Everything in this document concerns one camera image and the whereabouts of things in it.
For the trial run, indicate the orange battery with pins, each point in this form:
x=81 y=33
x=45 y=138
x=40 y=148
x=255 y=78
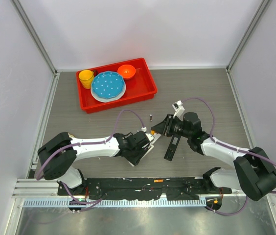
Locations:
x=158 y=181

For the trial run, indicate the blue dotted plate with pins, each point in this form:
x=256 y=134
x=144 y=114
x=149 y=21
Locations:
x=107 y=84

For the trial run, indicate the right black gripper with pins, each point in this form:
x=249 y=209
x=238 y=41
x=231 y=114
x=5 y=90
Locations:
x=166 y=126

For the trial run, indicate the white slotted cable duct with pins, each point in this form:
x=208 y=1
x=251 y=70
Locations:
x=66 y=202

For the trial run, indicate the orange bowl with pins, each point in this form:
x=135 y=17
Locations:
x=126 y=71

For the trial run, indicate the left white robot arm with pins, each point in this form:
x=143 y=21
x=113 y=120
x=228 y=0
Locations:
x=58 y=155

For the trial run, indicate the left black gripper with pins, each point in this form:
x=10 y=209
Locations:
x=135 y=160

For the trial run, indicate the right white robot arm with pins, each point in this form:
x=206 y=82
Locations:
x=252 y=173

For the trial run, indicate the black remote control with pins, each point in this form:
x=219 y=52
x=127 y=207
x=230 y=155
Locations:
x=172 y=147

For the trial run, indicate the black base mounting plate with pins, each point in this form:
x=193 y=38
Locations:
x=144 y=189

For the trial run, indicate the yellow mug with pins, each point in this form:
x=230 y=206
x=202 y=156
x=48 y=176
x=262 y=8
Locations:
x=86 y=77

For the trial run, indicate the white slim remote control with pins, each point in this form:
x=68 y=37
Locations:
x=135 y=158

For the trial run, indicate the white plate under blue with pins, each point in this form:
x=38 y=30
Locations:
x=105 y=100

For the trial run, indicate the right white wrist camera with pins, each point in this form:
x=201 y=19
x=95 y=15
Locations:
x=178 y=108

